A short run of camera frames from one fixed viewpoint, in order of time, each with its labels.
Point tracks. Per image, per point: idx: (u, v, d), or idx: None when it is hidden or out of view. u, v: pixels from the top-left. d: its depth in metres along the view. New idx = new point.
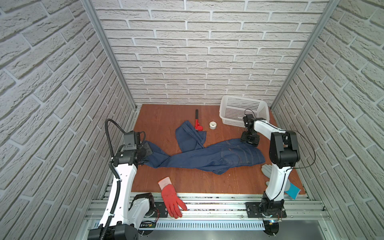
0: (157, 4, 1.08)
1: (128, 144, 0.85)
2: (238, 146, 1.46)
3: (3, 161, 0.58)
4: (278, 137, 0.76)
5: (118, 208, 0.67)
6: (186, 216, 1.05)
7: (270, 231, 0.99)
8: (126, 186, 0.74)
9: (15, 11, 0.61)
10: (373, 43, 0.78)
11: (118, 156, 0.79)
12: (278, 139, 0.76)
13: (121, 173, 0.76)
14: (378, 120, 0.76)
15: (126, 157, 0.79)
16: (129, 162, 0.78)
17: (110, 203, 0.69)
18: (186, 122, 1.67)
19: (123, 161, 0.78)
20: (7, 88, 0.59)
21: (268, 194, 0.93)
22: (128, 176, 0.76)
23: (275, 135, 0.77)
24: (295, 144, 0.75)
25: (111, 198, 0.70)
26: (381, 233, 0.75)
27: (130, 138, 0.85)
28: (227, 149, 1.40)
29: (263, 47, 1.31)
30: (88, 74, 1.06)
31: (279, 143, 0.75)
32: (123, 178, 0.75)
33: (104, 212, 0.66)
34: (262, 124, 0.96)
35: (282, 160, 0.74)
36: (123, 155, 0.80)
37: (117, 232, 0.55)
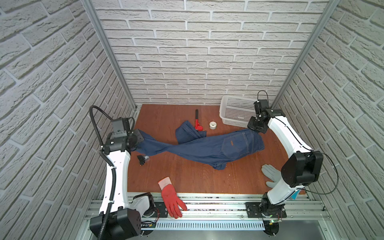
0: (157, 4, 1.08)
1: (117, 131, 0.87)
2: (243, 136, 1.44)
3: (3, 161, 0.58)
4: (301, 160, 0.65)
5: (118, 194, 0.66)
6: (186, 216, 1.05)
7: (270, 231, 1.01)
8: (122, 171, 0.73)
9: (15, 11, 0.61)
10: (373, 43, 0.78)
11: (108, 144, 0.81)
12: (300, 163, 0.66)
13: (115, 161, 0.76)
14: (378, 120, 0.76)
15: (117, 144, 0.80)
16: (121, 149, 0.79)
17: (107, 190, 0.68)
18: (185, 122, 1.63)
19: (114, 148, 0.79)
20: (7, 88, 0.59)
21: (270, 198, 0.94)
22: (122, 162, 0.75)
23: (298, 157, 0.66)
24: (317, 167, 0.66)
25: (108, 186, 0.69)
26: (381, 233, 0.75)
27: (119, 125, 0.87)
28: (229, 142, 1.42)
29: (263, 47, 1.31)
30: (88, 74, 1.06)
31: (299, 167, 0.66)
32: (118, 166, 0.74)
33: (104, 200, 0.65)
34: (282, 131, 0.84)
35: (298, 182, 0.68)
36: (113, 142, 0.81)
37: (120, 216, 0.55)
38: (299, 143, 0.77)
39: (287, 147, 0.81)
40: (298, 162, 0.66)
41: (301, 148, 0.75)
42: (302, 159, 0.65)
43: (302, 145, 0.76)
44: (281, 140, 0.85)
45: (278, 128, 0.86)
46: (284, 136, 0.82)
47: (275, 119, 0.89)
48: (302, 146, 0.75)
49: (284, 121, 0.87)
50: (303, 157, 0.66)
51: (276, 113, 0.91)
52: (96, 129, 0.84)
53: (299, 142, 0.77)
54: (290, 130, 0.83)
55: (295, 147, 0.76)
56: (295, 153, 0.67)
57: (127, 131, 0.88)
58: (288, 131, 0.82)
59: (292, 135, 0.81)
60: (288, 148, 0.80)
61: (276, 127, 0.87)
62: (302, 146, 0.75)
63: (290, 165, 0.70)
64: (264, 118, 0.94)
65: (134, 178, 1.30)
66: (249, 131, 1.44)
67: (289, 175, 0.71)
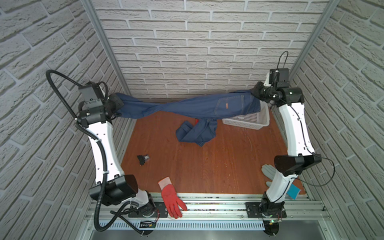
0: (157, 4, 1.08)
1: (90, 100, 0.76)
2: (241, 98, 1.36)
3: (3, 161, 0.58)
4: (299, 163, 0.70)
5: (111, 164, 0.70)
6: (186, 216, 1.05)
7: (270, 231, 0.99)
8: (109, 143, 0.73)
9: (15, 11, 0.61)
10: (373, 43, 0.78)
11: (84, 114, 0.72)
12: (297, 166, 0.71)
13: (98, 133, 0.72)
14: (378, 120, 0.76)
15: (95, 114, 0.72)
16: (102, 120, 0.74)
17: (98, 162, 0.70)
18: (186, 122, 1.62)
19: (91, 119, 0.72)
20: (7, 89, 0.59)
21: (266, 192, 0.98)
22: (106, 134, 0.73)
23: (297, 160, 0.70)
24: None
25: (98, 158, 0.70)
26: (381, 233, 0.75)
27: (91, 93, 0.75)
28: (224, 104, 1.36)
29: (263, 47, 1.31)
30: (88, 74, 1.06)
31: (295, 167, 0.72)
32: (102, 137, 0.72)
33: (97, 172, 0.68)
34: (293, 125, 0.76)
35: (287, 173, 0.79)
36: (89, 113, 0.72)
37: (119, 182, 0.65)
38: (303, 144, 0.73)
39: (288, 143, 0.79)
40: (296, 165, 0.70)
41: (304, 150, 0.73)
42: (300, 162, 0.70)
43: (306, 147, 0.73)
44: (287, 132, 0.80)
45: (289, 120, 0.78)
46: (292, 130, 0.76)
47: (291, 108, 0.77)
48: (306, 148, 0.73)
49: (299, 114, 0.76)
50: (301, 160, 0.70)
51: (295, 96, 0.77)
52: (63, 101, 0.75)
53: (304, 142, 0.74)
54: (302, 126, 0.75)
55: (298, 149, 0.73)
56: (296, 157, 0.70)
57: (101, 100, 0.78)
58: (299, 127, 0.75)
59: (301, 132, 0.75)
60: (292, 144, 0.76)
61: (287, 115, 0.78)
62: (306, 148, 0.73)
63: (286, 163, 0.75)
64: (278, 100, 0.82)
65: None
66: (248, 94, 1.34)
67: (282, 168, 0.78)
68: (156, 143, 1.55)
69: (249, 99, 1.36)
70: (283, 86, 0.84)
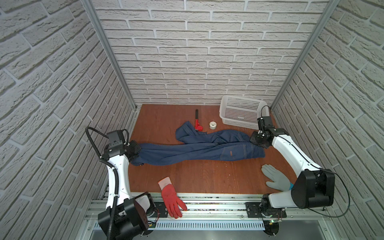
0: (157, 4, 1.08)
1: (114, 142, 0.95)
2: (243, 147, 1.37)
3: (3, 161, 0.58)
4: (311, 179, 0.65)
5: (122, 189, 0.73)
6: (186, 216, 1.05)
7: (270, 231, 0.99)
8: (123, 171, 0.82)
9: (15, 11, 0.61)
10: (373, 43, 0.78)
11: (107, 152, 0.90)
12: (311, 182, 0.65)
13: (116, 163, 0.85)
14: (378, 120, 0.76)
15: (116, 151, 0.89)
16: (120, 153, 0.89)
17: (111, 188, 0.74)
18: (186, 122, 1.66)
19: (113, 155, 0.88)
20: (7, 88, 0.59)
21: (270, 200, 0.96)
22: (121, 164, 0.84)
23: (308, 175, 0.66)
24: (329, 187, 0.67)
25: (112, 184, 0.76)
26: (381, 233, 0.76)
27: (115, 136, 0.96)
28: (228, 151, 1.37)
29: (263, 47, 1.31)
30: (88, 74, 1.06)
31: (310, 186, 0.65)
32: (118, 167, 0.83)
33: (109, 197, 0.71)
34: (287, 149, 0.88)
35: (311, 204, 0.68)
36: (111, 150, 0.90)
37: (127, 207, 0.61)
38: (306, 161, 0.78)
39: (295, 169, 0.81)
40: (308, 182, 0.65)
41: (309, 166, 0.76)
42: (312, 177, 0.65)
43: (310, 164, 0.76)
44: (288, 160, 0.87)
45: (284, 148, 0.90)
46: (290, 157, 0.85)
47: (280, 137, 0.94)
48: (310, 164, 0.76)
49: (289, 140, 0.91)
50: (312, 175, 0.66)
51: (280, 131, 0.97)
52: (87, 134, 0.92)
53: (306, 160, 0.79)
54: (296, 149, 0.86)
55: (303, 166, 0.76)
56: (304, 172, 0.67)
57: (122, 141, 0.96)
58: (294, 149, 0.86)
59: (299, 154, 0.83)
60: (296, 165, 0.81)
61: (280, 144, 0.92)
62: (310, 164, 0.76)
63: (301, 187, 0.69)
64: (268, 137, 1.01)
65: (133, 178, 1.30)
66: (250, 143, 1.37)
67: (300, 198, 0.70)
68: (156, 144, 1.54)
69: (251, 147, 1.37)
70: (270, 126, 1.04)
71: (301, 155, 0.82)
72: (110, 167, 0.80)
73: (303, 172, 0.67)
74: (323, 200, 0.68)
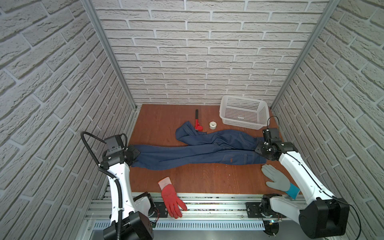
0: (157, 4, 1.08)
1: (112, 147, 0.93)
2: (244, 156, 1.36)
3: (3, 161, 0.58)
4: (323, 210, 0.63)
5: (125, 202, 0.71)
6: (186, 216, 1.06)
7: (270, 231, 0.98)
8: (125, 181, 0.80)
9: (15, 11, 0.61)
10: (373, 43, 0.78)
11: (106, 160, 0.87)
12: (323, 213, 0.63)
13: (117, 173, 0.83)
14: (378, 120, 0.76)
15: (115, 158, 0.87)
16: (120, 161, 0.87)
17: (115, 201, 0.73)
18: (186, 122, 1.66)
19: (112, 163, 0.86)
20: (7, 89, 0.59)
21: (271, 203, 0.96)
22: (123, 173, 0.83)
23: (319, 205, 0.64)
24: (341, 218, 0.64)
25: (114, 197, 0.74)
26: (381, 233, 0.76)
27: (113, 142, 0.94)
28: (228, 158, 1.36)
29: (263, 47, 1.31)
30: (88, 74, 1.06)
31: (322, 217, 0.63)
32: (120, 176, 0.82)
33: (113, 210, 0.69)
34: (295, 169, 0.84)
35: (320, 234, 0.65)
36: (110, 158, 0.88)
37: (132, 221, 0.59)
38: (317, 187, 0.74)
39: (305, 192, 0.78)
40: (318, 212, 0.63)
41: (321, 194, 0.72)
42: (324, 207, 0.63)
43: (322, 190, 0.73)
44: (296, 181, 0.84)
45: (292, 168, 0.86)
46: (300, 177, 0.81)
47: (287, 154, 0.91)
48: (322, 192, 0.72)
49: (298, 159, 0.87)
50: (324, 206, 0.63)
51: (287, 146, 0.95)
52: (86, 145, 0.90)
53: (318, 185, 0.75)
54: (306, 170, 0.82)
55: (314, 194, 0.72)
56: (316, 202, 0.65)
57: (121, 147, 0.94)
58: (304, 170, 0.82)
59: (309, 176, 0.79)
60: (306, 190, 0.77)
61: (289, 163, 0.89)
62: (322, 192, 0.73)
63: (311, 216, 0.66)
64: (275, 152, 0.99)
65: (133, 178, 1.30)
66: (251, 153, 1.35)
67: (309, 226, 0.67)
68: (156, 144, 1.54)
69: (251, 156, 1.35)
70: (276, 140, 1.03)
71: (312, 180, 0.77)
72: (111, 178, 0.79)
73: (315, 202, 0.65)
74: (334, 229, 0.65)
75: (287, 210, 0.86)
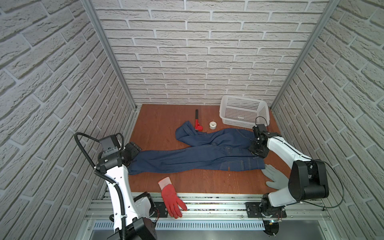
0: (157, 4, 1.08)
1: (108, 148, 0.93)
2: (241, 164, 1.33)
3: (3, 161, 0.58)
4: (302, 168, 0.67)
5: (128, 207, 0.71)
6: (186, 216, 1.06)
7: (270, 231, 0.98)
8: (124, 186, 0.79)
9: (15, 11, 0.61)
10: (373, 43, 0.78)
11: (102, 161, 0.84)
12: (303, 171, 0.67)
13: (115, 177, 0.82)
14: (378, 120, 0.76)
15: (112, 160, 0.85)
16: (118, 164, 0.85)
17: (116, 207, 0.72)
18: (186, 122, 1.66)
19: (109, 165, 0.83)
20: (7, 88, 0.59)
21: (270, 200, 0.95)
22: (122, 177, 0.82)
23: (299, 165, 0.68)
24: (322, 176, 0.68)
25: (116, 203, 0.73)
26: (381, 233, 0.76)
27: (109, 143, 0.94)
28: (226, 167, 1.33)
29: (263, 47, 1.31)
30: (88, 74, 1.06)
31: (302, 175, 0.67)
32: (119, 181, 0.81)
33: (115, 217, 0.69)
34: (279, 146, 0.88)
35: (307, 196, 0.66)
36: (107, 160, 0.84)
37: (137, 226, 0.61)
38: (298, 153, 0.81)
39: (289, 161, 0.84)
40: (299, 171, 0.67)
41: (301, 157, 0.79)
42: (302, 166, 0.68)
43: (301, 155, 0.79)
44: (281, 155, 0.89)
45: (276, 145, 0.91)
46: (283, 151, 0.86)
47: (273, 138, 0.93)
48: (302, 155, 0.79)
49: (280, 139, 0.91)
50: (303, 164, 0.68)
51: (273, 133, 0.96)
52: (83, 151, 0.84)
53: (298, 152, 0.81)
54: (287, 145, 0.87)
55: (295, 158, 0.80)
56: (296, 162, 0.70)
57: (116, 148, 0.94)
58: (286, 144, 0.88)
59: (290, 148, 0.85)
60: (290, 160, 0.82)
61: (273, 142, 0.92)
62: (301, 156, 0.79)
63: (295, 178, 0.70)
64: (262, 141, 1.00)
65: (134, 178, 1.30)
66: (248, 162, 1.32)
67: (296, 190, 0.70)
68: (156, 144, 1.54)
69: (249, 166, 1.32)
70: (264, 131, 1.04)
71: (292, 149, 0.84)
72: (111, 183, 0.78)
73: (295, 162, 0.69)
74: (320, 192, 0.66)
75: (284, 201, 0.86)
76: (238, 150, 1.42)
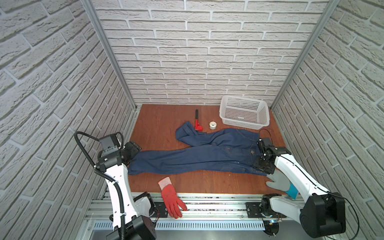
0: (157, 4, 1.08)
1: (108, 147, 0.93)
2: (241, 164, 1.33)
3: (3, 161, 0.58)
4: (320, 205, 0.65)
5: (127, 205, 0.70)
6: (186, 216, 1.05)
7: (270, 231, 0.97)
8: (124, 184, 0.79)
9: (15, 11, 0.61)
10: (373, 43, 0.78)
11: (102, 160, 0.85)
12: (321, 208, 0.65)
13: (115, 176, 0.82)
14: (378, 120, 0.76)
15: (112, 159, 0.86)
16: (117, 163, 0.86)
17: (116, 205, 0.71)
18: (186, 122, 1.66)
19: (109, 164, 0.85)
20: (7, 88, 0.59)
21: (271, 203, 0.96)
22: (122, 175, 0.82)
23: (316, 201, 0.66)
24: (339, 212, 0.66)
25: (115, 201, 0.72)
26: (381, 233, 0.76)
27: (109, 142, 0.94)
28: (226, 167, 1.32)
29: (263, 47, 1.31)
30: (88, 74, 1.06)
31: (319, 212, 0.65)
32: (118, 179, 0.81)
33: (114, 215, 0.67)
34: (291, 171, 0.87)
35: (322, 232, 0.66)
36: (107, 159, 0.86)
37: (136, 225, 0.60)
38: (312, 184, 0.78)
39: (302, 190, 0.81)
40: (317, 207, 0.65)
41: (316, 189, 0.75)
42: (320, 203, 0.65)
43: (317, 186, 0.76)
44: (293, 180, 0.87)
45: (287, 168, 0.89)
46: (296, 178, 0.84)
47: (282, 157, 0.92)
48: (317, 187, 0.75)
49: (291, 160, 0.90)
50: (321, 200, 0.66)
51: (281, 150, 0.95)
52: (84, 151, 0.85)
53: (312, 182, 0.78)
54: (300, 170, 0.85)
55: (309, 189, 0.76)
56: (312, 198, 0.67)
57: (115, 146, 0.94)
58: (298, 170, 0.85)
59: (304, 175, 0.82)
60: (302, 189, 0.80)
61: (284, 165, 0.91)
62: (317, 187, 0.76)
63: (310, 212, 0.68)
64: (269, 157, 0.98)
65: (134, 178, 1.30)
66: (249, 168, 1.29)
67: (310, 224, 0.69)
68: (156, 144, 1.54)
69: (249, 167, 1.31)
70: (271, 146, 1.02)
71: (306, 177, 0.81)
72: (110, 181, 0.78)
73: (312, 197, 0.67)
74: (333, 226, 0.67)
75: (287, 209, 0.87)
76: (238, 150, 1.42)
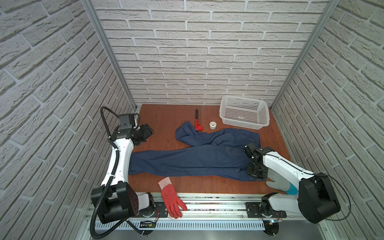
0: (157, 4, 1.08)
1: (124, 124, 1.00)
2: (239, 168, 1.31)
3: (3, 161, 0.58)
4: (310, 188, 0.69)
5: (119, 171, 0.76)
6: (186, 216, 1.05)
7: (270, 231, 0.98)
8: (124, 155, 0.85)
9: (15, 11, 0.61)
10: (373, 43, 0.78)
11: (115, 133, 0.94)
12: (310, 189, 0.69)
13: (120, 145, 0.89)
14: (378, 120, 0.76)
15: (124, 134, 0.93)
16: (127, 137, 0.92)
17: (111, 168, 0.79)
18: (186, 122, 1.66)
19: (120, 137, 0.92)
20: (7, 89, 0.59)
21: (271, 203, 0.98)
22: (125, 147, 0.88)
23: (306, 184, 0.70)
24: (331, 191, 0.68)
25: (111, 164, 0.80)
26: (381, 233, 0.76)
27: (126, 120, 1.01)
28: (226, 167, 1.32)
29: (263, 47, 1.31)
30: (88, 74, 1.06)
31: (312, 193, 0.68)
32: (122, 149, 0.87)
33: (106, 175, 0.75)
34: (278, 164, 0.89)
35: (323, 215, 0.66)
36: (120, 133, 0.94)
37: (118, 190, 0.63)
38: (299, 170, 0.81)
39: (291, 178, 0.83)
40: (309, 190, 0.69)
41: (303, 175, 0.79)
42: (310, 185, 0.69)
43: (303, 172, 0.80)
44: (282, 172, 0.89)
45: (275, 163, 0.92)
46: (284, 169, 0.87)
47: (268, 154, 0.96)
48: (304, 173, 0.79)
49: (276, 155, 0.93)
50: (310, 183, 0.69)
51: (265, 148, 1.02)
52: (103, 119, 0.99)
53: (299, 169, 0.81)
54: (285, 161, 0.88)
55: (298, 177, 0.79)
56: (302, 182, 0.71)
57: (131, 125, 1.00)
58: (284, 162, 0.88)
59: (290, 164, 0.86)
60: (292, 177, 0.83)
61: (271, 161, 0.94)
62: (303, 173, 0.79)
63: (305, 197, 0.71)
64: (257, 158, 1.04)
65: (134, 178, 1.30)
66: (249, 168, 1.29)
67: (310, 209, 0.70)
68: (156, 145, 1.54)
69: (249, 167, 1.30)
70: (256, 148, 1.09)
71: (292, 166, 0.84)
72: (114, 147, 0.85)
73: (301, 182, 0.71)
74: (335, 207, 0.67)
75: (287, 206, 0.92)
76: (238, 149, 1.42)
